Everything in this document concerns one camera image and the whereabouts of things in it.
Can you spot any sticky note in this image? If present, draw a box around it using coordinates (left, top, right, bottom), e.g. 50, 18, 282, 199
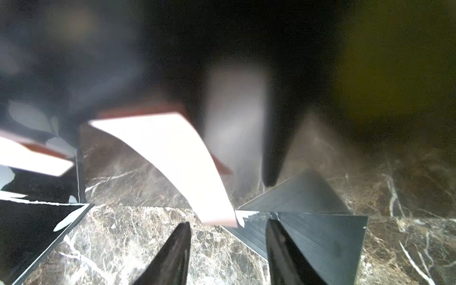
89, 112, 238, 228

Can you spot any black flat monitor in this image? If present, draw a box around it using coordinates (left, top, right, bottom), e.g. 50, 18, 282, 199
0, 0, 456, 214

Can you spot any black monitor stand base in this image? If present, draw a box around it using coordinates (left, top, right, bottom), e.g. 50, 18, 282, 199
226, 210, 368, 285

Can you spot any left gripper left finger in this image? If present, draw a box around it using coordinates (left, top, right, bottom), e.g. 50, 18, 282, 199
133, 222, 191, 285

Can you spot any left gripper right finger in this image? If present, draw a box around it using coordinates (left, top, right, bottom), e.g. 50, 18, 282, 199
266, 219, 326, 285

